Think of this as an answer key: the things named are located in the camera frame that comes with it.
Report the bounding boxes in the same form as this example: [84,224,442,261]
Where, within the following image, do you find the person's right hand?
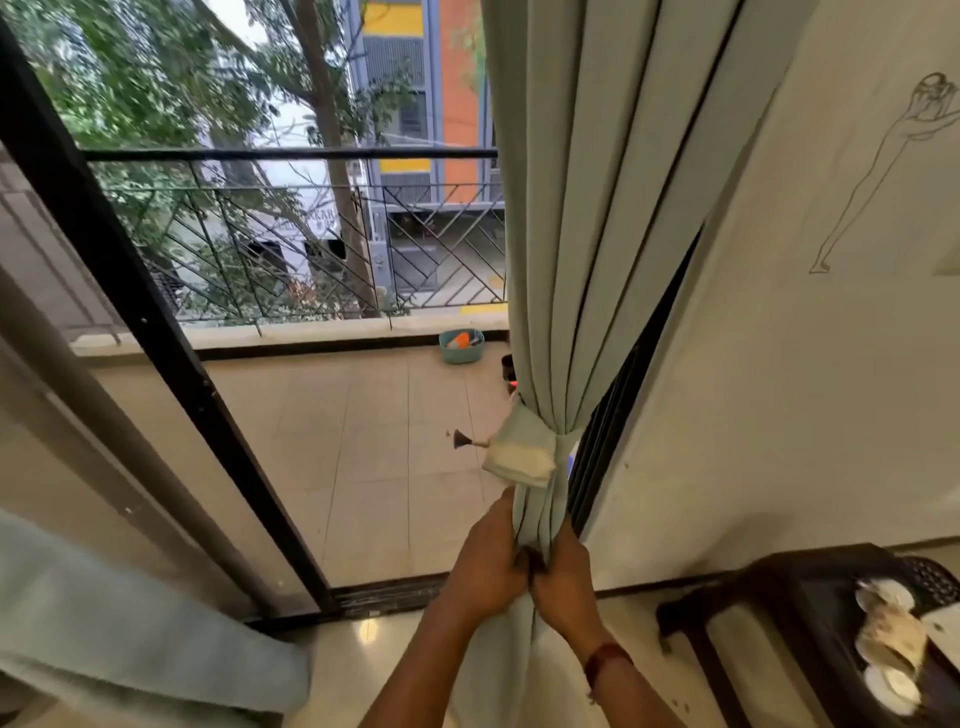
[528,517,610,661]

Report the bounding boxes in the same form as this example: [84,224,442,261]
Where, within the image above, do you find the person's left hand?
[442,487,532,624]

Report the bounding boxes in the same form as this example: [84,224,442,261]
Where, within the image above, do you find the light teal tieback strap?
[482,401,562,489]

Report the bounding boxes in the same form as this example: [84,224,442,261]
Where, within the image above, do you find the dark plastic tray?
[787,543,960,728]

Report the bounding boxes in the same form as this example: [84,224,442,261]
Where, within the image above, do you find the white cup colourful print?
[854,577,918,614]

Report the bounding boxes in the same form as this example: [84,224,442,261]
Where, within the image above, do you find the cream cup red flowers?
[854,603,929,670]

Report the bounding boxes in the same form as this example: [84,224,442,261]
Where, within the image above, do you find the white square device with feet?
[920,603,960,652]

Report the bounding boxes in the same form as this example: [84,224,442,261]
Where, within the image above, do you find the light teal curtain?
[449,0,819,728]
[0,509,313,728]

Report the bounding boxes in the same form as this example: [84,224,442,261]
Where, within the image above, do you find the person's left forearm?
[359,599,511,728]

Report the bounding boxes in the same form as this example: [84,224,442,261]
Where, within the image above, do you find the red wrist band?
[583,641,635,697]

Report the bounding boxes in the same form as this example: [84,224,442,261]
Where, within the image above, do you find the teal basket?
[438,328,487,366]

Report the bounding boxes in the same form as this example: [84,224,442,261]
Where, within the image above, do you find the black balcony railing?
[82,146,509,335]

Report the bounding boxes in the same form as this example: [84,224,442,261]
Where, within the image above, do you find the grey mesh window screen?
[0,149,260,620]

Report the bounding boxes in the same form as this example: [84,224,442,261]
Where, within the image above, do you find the orange and grey building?
[344,0,505,301]

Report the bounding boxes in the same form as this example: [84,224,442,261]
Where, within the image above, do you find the paper sheet with figure drawing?
[808,44,960,277]

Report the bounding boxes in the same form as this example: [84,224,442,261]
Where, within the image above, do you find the green tree outside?
[0,0,425,324]

